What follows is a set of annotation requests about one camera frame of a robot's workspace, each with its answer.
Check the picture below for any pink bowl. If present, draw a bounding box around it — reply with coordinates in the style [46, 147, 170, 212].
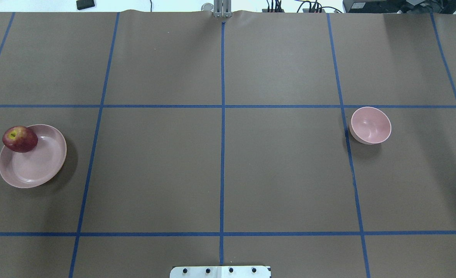
[349, 106, 392, 145]

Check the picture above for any red apple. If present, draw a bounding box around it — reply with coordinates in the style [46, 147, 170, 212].
[2, 125, 38, 153]

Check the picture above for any pink plate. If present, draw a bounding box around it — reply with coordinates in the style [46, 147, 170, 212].
[0, 124, 67, 189]

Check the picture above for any brown table mat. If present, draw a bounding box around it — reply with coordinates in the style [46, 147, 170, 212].
[0, 10, 456, 278]

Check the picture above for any black phone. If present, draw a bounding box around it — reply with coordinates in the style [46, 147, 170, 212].
[75, 0, 95, 10]

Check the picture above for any black monitor box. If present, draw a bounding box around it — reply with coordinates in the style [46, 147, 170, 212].
[342, 0, 456, 14]

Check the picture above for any aluminium frame post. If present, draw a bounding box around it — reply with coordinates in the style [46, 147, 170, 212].
[213, 0, 233, 18]

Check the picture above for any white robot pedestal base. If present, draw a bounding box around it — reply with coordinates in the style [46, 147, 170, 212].
[169, 266, 272, 278]

